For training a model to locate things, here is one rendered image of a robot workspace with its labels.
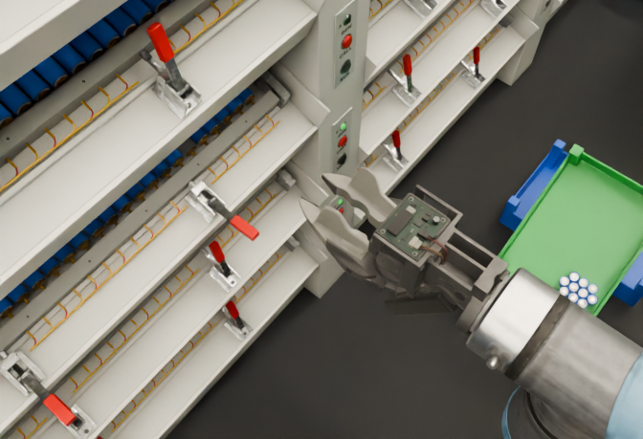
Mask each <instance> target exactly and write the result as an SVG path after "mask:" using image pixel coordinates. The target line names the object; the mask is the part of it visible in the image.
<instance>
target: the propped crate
mask: <svg viewBox="0 0 643 439"><path fill-rule="evenodd" d="M642 251H643V186H642V185H640V184H639V183H637V182H635V181H633V180H632V179H630V178H628V177H626V176H625V175H623V174H621V173H619V172H618V171H616V170H614V169H613V168H611V167H609V166H607V165H605V164H603V163H601V162H600V161H598V160H596V159H594V158H593V157H591V156H589V155H588V154H587V153H585V152H584V148H583V147H581V146H579V145H577V144H574V145H573V146H572V148H571V149H570V151H569V154H568V155H567V156H566V158H565V160H564V161H563V163H562V164H561V165H560V167H559V168H558V170H557V171H556V173H555V174H554V175H553V177H552V178H551V180H550V181H549V183H548V184H547V186H546V187H545V188H544V190H543V192H542V193H541V195H540V196H539V198H538V199H537V200H536V202H535V203H534V205H533V206H532V208H531V209H530V210H529V211H528V212H527V214H526V215H525V217H524V218H523V220H522V221H521V223H520V224H519V226H518V227H517V229H516V230H515V232H514V233H513V234H512V236H511V237H510V239H509V240H508V242H507V243H506V245H505V246H504V247H503V249H502V250H501V252H500V253H499V255H498V257H499V258H500V259H502V260H503V261H505V262H506V263H508V264H509V265H508V267H507V269H506V270H508V271H509V272H511V273H510V275H509V276H512V275H513V273H514V272H515V271H516V270H517V269H518V268H525V269H526V270H527V271H528V272H530V273H531V274H533V275H535V276H536V277H538V278H539V279H541V280H542V281H544V282H545V283H547V284H548V285H550V286H551V287H553V288H554V289H556V290H557V291H559V289H560V288H561V286H560V285H559V280H560V278H561V277H562V276H567V277H568V276H569V275H570V273H572V272H576V273H578V274H579V276H580V278H583V277H584V278H586V279H587V280H588V282H589V284H596V285H597V286H598V292H597V293H596V294H595V295H596V296H597V297H598V301H597V303H595V304H593V305H588V307H587V308H585V310H587V311H588V312H590V313H591V314H593V315H594V316H597V315H598V313H599V312H600V311H601V309H602V308H603V306H604V305H605V303H606V302H607V301H608V299H609V298H610V296H611V294H612V293H613V292H614V290H615V289H616V287H617V286H618V284H619V283H620V282H621V280H622V279H623V277H624V276H625V274H626V273H627V272H628V270H629V269H630V267H631V266H632V264H633V263H634V261H635V260H636V258H637V257H638V256H639V255H640V254H641V252H642ZM580 278H579V279H580ZM589 284H588V285H589Z"/></svg>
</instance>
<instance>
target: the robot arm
mask: <svg viewBox="0 0 643 439"><path fill-rule="evenodd" d="M321 178H322V179H323V180H324V181H325V183H326V184H327V185H328V187H329V188H330V189H331V190H332V192H333V193H334V194H335V195H339V196H342V197H344V198H345V199H346V200H347V201H348V202H349V204H350V206H352V207H354V208H357V209H360V210H361V211H363V212H364V213H365V214H366V216H367V219H368V222H369V223H370V224H371V225H373V226H374V227H375V228H376V229H377V230H376V231H375V232H374V234H373V235H372V238H371V239H370V240H369V241H368V240H367V236H366V235H365V234H364V233H362V232H360V231H359V230H353V229H352V228H350V227H349V226H348V224H347V223H346V221H345V219H344V217H343V215H342V214H341V213H340V212H338V211H337V210H336V209H333V208H332V207H330V206H324V207H323V209H322V210H320V209H319V206H317V205H315V204H314V203H312V202H310V201H308V200H307V199H305V198H303V197H300V198H299V205H300V207H301V210H302V212H303V215H304V217H305V218H306V220H307V222H308V224H309V225H310V227H311V228H312V229H313V231H314V232H315V234H316V235H317V236H318V237H319V239H320V240H321V241H322V243H323V244H324V246H325V247H326V248H327V250H328V251H329V252H330V253H331V255H332V256H333V257H334V258H335V259H336V261H337V262H338V263H339V264H340V266H341V267H342V268H343V269H344V270H345V271H346V272H347V273H348V274H349V275H350V276H352V277H353V278H355V279H357V280H359V281H361V282H363V283H365V284H368V285H371V286H373V287H374V288H376V289H377V290H378V291H379V292H382V291H383V289H384V288H387V289H390V290H391V292H390V293H389V295H388V296H387V298H386V299H385V304H386V305H387V307H388V308H389V309H390V310H391V311H392V312H393V313H394V314H395V315H396V316H409V315H428V314H449V313H453V312H454V311H455V310H456V308H457V307H460V308H461V309H462V310H464V311H463V313H462V314H461V316H460V318H459V319H458V321H457V323H456V325H455V327H457V328H458V329H459V330H461V331H462V332H464V333H465V334H466V335H467V334H468V333H469V332H470V331H471V332H472V334H471V336H470V337H469V338H468V340H467V342H466V344H467V347H468V348H470V349H471V350H472V351H474V352H475V353H476V354H478V355H479V356H481V357H482V358H483V359H484V360H485V361H487V363H486V364H487V366H488V367H489V368H491V369H496V368H497V369H498V370H499V371H501V372H502V373H504V375H505V376H506V377H508V378H509V379H510V380H512V381H513V382H514V383H516V384H518V385H519V387H518V388H517V389H516V390H515V391H514V392H513V393H512V395H511V396H510V398H509V400H508V403H507V406H506V408H505V410H504V411H503V415H502V423H501V426H502V434H503V438H504V439H643V348H642V347H641V346H639V345H638V344H636V343H635V342H633V341H632V340H630V339H628V338H627V337H625V336H624V335H622V334H621V333H619V332H618V331H616V330H615V329H613V328H612V327H610V326H609V325H607V324H606V323H604V322H603V321H602V320H600V319H599V318H597V317H596V316H594V315H593V314H591V313H590V312H588V311H587V310H585V309H584V308H582V307H580V306H579V305H577V304H576V303H574V302H573V301H570V299H568V298H567V297H565V296H563V295H562V294H561V293H560V292H559V291H557V290H556V289H554V288H553V287H551V286H550V285H548V284H547V283H545V282H544V281H542V280H541V279H539V278H538V277H536V276H535V275H533V274H531V273H530V272H528V271H527V270H526V269H525V268H518V269H517V270H516V271H515V272H514V273H513V275H512V276H509V275H510V273H511V272H509V271H508V270H506V269H507V267H508V265H509V264H508V263H506V262H505V261H503V260H502V259H500V258H499V257H497V256H496V255H494V254H493V253H491V252H489V251H488V250H486V249H485V248H483V247H482V246H480V245H479V244H478V243H477V242H475V241H474V240H472V239H471V238H469V237H468V236H466V235H465V234H463V233H462V232H460V231H459V230H458V227H459V224H460V222H461V219H462V216H463V214H462V213H461V212H459V211H458V210H456V209H454V208H453V207H451V206H450V205H448V204H447V203H445V202H444V201H442V200H440V199H439V198H437V197H436V196H434V195H433V194H431V193H430V192H428V191H427V190H425V189H424V188H423V187H421V186H420V185H416V187H415V190H414V193H413V194H412V193H408V194H407V195H406V197H405V198H404V199H403V200H400V199H395V198H390V197H387V196H386V195H385V194H384V193H383V191H382V190H381V188H380V185H379V182H378V179H377V177H376V175H375V174H374V173H373V172H372V171H371V170H369V169H368V168H365V167H361V168H360V169H359V170H358V172H357V173H356V174H355V176H354V177H353V179H352V178H349V177H346V176H343V175H339V174H331V173H323V174H322V176H321ZM426 196H428V197H430V198H431V199H433V200H434V201H435V202H436V203H438V204H439V205H441V206H442V207H444V208H445V209H447V210H448V212H447V215H445V214H443V213H442V212H440V211H439V210H437V209H435V208H434V207H432V206H431V205H429V204H427V203H426V202H424V200H425V197H426ZM374 259H375V260H376V261H375V260H374Z"/></svg>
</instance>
